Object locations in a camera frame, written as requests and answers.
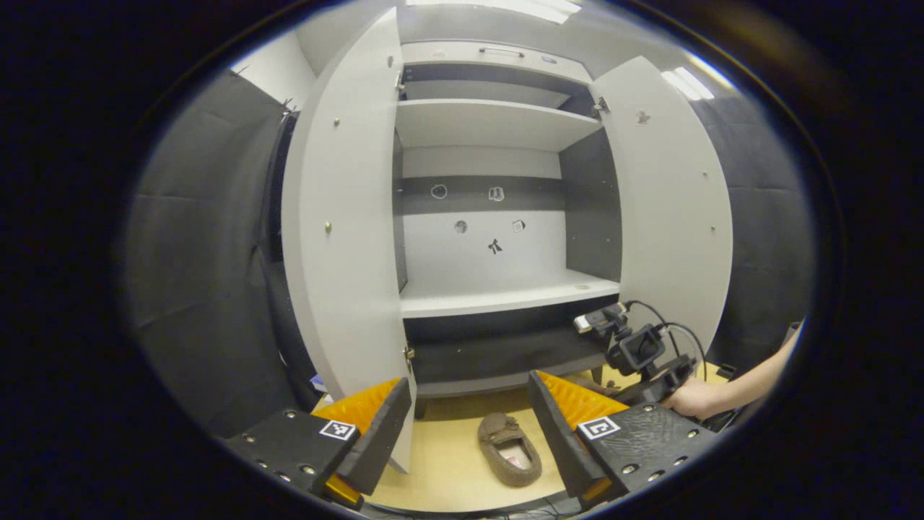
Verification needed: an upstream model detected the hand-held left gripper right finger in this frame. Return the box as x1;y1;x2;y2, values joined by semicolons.
527;370;721;506

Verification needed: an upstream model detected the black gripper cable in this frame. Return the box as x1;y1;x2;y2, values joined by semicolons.
624;298;710;382

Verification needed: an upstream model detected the white cabinet drawer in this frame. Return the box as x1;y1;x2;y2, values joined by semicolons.
401;40;594;85

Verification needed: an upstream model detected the white shoe cabinet door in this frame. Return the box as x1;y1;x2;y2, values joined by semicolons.
590;56;735;362
280;7;418;475

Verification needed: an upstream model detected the white shoe cabinet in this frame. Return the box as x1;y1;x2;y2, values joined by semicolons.
392;40;623;399

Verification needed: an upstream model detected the large ceiling light panel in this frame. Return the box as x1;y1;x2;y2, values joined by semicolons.
404;0;583;24

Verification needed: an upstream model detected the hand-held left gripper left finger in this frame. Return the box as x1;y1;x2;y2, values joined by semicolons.
225;377;412;512

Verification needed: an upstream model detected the black backdrop cloth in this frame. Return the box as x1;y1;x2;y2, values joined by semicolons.
689;94;816;355
123;70;318;438

